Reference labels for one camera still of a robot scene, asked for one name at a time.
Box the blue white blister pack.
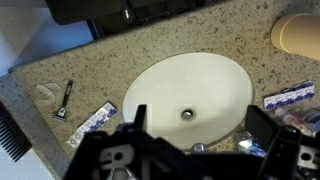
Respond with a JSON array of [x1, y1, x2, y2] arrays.
[[263, 79, 315, 112]]

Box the black handled shaving razor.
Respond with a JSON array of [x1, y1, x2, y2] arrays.
[[52, 79, 74, 123]]

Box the clear plastic razor cover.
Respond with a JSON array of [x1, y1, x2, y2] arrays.
[[35, 82, 63, 105]]

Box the blue round container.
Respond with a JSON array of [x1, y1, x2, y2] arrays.
[[303, 109, 320, 133]]

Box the small clear red labelled tube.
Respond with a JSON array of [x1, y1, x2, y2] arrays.
[[274, 108, 314, 137]]

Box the cream insulated water bottle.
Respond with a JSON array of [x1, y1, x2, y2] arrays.
[[270, 13, 320, 61]]

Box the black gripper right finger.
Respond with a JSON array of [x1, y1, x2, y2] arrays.
[[244, 104, 281, 152]]

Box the white oval sink basin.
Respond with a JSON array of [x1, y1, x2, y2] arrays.
[[122, 52, 254, 151]]

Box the black ribbed comb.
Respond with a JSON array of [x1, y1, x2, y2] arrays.
[[0, 101, 33, 163]]

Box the chrome sink faucet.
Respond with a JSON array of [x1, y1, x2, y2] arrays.
[[191, 142, 208, 153]]

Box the metal sink drain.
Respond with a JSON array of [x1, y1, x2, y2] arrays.
[[181, 108, 195, 121]]

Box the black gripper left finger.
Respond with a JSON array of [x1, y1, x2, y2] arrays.
[[133, 104, 148, 131]]

